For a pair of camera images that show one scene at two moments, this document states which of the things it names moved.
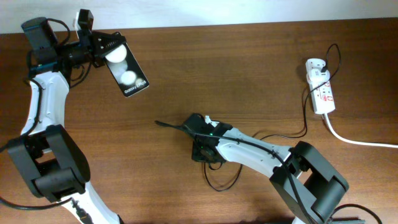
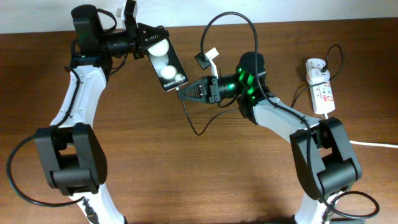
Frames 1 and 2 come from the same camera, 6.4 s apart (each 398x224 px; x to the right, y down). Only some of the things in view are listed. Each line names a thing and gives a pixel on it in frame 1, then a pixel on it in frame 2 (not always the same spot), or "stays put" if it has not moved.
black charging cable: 289,136 -> 292,101
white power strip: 323,97 stays put
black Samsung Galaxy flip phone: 127,71 -> 167,65
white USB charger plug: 317,76 stays put
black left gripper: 93,45 -> 143,30
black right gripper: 197,155 -> 209,88
